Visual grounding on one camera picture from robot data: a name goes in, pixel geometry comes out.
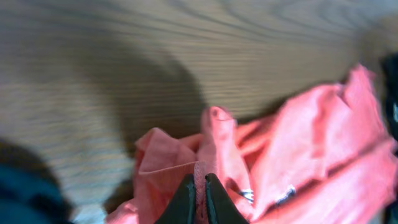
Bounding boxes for red printed t-shirt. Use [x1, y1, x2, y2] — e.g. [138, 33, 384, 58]
[106, 65, 397, 223]

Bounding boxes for navy blue folded shorts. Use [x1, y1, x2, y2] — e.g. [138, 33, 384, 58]
[1, 139, 72, 224]

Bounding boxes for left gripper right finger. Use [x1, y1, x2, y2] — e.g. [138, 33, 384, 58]
[205, 173, 249, 224]

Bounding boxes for black patterned garment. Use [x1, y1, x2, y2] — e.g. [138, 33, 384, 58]
[381, 52, 397, 224]

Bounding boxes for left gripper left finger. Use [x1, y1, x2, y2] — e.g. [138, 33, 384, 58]
[155, 174, 197, 224]

